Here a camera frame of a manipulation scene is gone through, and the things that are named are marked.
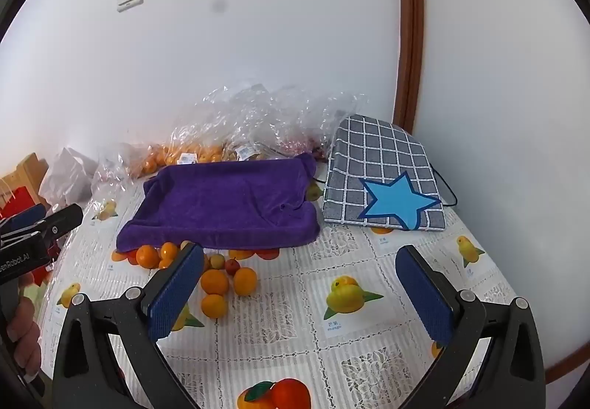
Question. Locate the purple towel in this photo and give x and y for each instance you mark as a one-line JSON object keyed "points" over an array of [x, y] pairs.
{"points": [[221, 201]]}

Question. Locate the cardboard box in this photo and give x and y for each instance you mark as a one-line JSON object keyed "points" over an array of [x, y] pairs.
{"points": [[25, 171]]}

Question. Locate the white plastic bag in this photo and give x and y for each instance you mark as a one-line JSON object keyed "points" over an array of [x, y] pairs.
{"points": [[69, 176]]}

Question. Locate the grey checked cushion blue star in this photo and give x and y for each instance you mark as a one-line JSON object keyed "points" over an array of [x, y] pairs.
{"points": [[382, 169]]}

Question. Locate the person's left hand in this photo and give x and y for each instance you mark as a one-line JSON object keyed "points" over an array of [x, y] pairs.
{"points": [[25, 335]]}

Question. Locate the fruit print lace tablecloth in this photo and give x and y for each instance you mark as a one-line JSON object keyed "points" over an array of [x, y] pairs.
{"points": [[286, 298]]}

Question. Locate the clear bag of yellow fruit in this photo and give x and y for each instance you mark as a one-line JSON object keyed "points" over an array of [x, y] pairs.
{"points": [[249, 123]]}

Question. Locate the small yellow blushed fruit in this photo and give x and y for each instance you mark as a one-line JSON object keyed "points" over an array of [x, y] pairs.
{"points": [[216, 260]]}

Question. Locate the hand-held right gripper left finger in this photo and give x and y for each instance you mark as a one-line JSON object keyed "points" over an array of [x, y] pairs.
{"points": [[177, 293]]}

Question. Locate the brown wooden door frame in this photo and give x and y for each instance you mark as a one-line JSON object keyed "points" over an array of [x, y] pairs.
{"points": [[410, 21]]}

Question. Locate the small orange kumquat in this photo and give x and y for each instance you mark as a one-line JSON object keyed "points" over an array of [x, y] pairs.
{"points": [[165, 263], [169, 249]]}

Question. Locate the small clear plastic bag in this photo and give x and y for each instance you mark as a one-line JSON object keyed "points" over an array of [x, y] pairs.
{"points": [[108, 178]]}

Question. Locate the small red fruit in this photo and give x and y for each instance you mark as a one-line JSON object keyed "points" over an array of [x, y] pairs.
{"points": [[232, 265]]}

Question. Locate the small green fruit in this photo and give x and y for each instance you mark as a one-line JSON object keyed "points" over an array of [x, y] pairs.
{"points": [[315, 193]]}

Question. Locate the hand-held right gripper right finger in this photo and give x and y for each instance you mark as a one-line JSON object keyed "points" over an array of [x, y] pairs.
{"points": [[424, 293]]}

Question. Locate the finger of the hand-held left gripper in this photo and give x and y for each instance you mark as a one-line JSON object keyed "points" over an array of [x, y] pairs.
{"points": [[23, 216], [62, 221]]}

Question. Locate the clear bag of oranges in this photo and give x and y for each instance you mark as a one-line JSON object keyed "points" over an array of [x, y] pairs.
{"points": [[179, 153]]}

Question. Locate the yellow-green round fruit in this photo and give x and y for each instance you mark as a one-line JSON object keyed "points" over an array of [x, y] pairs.
{"points": [[185, 245]]}

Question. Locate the red packet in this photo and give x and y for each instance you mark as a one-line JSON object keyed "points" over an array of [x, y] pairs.
{"points": [[14, 201]]}

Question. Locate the clear bag of red fruit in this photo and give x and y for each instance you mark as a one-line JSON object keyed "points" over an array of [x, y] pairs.
{"points": [[318, 123]]}

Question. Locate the orange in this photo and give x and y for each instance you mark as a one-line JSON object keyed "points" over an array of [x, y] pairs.
{"points": [[244, 281], [214, 305], [214, 282], [147, 256]]}

